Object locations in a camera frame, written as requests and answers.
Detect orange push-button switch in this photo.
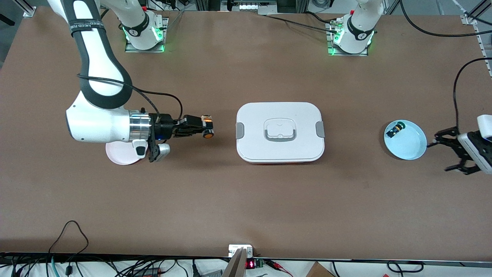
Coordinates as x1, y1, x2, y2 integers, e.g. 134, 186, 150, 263
201, 115, 216, 139

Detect light blue round plate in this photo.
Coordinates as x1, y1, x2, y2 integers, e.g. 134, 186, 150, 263
384, 120, 427, 160

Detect pale pink round plate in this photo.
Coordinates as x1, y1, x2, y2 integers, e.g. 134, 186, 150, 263
106, 142, 143, 165

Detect white lidded storage box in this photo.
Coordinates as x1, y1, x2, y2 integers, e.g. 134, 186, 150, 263
236, 102, 325, 164

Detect white device with lights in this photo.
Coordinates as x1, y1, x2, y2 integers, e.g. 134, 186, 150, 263
221, 0, 278, 16

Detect red clip leads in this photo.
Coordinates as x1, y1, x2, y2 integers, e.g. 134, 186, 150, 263
265, 259, 293, 277

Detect brown cardboard piece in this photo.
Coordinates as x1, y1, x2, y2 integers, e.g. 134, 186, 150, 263
306, 262, 336, 277

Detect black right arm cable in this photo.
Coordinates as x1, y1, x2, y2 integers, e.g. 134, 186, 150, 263
77, 74, 183, 124

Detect green push-button switch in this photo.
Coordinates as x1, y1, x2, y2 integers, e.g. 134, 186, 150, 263
386, 121, 407, 138

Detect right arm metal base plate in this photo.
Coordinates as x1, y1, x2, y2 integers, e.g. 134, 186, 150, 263
125, 17, 169, 53

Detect black coiled cable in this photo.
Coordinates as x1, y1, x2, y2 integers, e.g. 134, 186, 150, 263
386, 260, 424, 273

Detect white mount bracket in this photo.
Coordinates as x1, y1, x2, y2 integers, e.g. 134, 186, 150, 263
228, 244, 254, 258

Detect black looped table-edge cable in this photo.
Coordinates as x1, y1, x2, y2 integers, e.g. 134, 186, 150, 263
48, 220, 89, 257

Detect black cable to arm base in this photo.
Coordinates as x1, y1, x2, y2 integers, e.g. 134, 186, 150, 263
263, 11, 341, 33

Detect aluminium camera mount bar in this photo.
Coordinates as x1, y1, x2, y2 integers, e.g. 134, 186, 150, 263
223, 247, 247, 277

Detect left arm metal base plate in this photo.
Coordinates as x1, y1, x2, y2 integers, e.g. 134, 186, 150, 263
326, 20, 370, 57

